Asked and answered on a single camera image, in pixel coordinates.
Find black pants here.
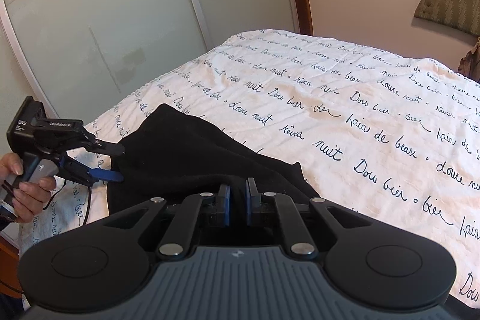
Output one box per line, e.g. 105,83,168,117
106,104,317,226

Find person's left hand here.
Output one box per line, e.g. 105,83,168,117
1,153,56,223

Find sliding wardrobe with floral glass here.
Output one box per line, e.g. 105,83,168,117
1,0,313,122

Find white script-print bedspread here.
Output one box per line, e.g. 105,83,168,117
18,30,479,319

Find green upholstered headboard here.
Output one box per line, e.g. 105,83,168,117
414,0,479,37

